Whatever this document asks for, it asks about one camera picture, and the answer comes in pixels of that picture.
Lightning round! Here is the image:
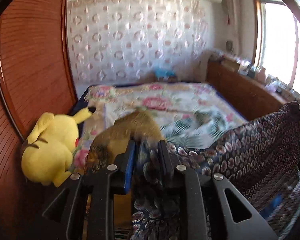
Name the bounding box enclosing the wooden-framed window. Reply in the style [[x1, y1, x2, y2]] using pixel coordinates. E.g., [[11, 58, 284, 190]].
[[252, 0, 300, 100]]

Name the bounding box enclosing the yellow plush toy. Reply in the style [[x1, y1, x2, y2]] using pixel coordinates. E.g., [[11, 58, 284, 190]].
[[20, 106, 93, 187]]

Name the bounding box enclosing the brown slatted wooden wardrobe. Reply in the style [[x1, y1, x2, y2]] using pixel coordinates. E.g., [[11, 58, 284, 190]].
[[0, 0, 79, 240]]

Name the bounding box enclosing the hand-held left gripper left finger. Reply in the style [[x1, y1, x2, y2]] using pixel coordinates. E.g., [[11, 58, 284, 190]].
[[41, 140, 137, 240]]

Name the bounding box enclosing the floral blanket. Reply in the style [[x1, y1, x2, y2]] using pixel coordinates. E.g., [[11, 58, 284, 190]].
[[72, 82, 248, 175]]

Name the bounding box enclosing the sheer circle-patterned curtain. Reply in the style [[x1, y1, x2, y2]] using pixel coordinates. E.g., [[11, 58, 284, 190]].
[[67, 0, 224, 87]]

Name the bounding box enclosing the leaf-print bed sheet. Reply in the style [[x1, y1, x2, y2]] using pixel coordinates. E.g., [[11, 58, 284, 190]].
[[162, 110, 240, 150]]

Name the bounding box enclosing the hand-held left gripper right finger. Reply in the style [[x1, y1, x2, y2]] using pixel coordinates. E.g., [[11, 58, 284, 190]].
[[158, 140, 278, 240]]

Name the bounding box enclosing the dark circle-patterned shirt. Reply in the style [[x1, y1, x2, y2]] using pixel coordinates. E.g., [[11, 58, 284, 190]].
[[86, 101, 300, 240]]

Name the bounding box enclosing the low wooden cabinet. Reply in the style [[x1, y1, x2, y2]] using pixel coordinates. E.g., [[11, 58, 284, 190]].
[[206, 55, 300, 122]]

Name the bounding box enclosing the blue tissue box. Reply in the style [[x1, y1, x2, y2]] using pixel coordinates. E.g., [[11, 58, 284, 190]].
[[154, 67, 177, 79]]

